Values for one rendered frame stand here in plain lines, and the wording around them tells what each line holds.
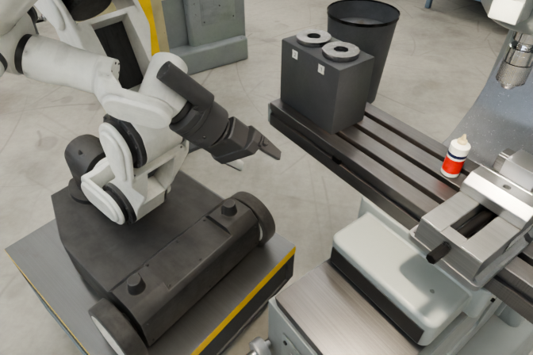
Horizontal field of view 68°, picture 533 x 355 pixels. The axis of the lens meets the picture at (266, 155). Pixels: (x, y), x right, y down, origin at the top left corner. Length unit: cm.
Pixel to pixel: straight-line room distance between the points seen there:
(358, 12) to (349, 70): 211
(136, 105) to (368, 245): 58
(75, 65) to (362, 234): 68
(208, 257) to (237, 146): 53
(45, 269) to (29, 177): 115
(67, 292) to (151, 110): 94
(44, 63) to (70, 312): 91
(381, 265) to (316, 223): 116
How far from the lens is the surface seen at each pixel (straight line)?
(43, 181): 257
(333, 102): 98
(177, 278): 116
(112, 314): 114
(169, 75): 63
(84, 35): 86
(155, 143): 91
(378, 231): 97
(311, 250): 194
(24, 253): 165
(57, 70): 70
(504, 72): 79
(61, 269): 154
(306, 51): 101
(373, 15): 304
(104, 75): 67
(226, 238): 122
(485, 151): 118
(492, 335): 168
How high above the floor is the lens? 154
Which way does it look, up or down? 40 degrees down
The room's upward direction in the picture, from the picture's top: straight up
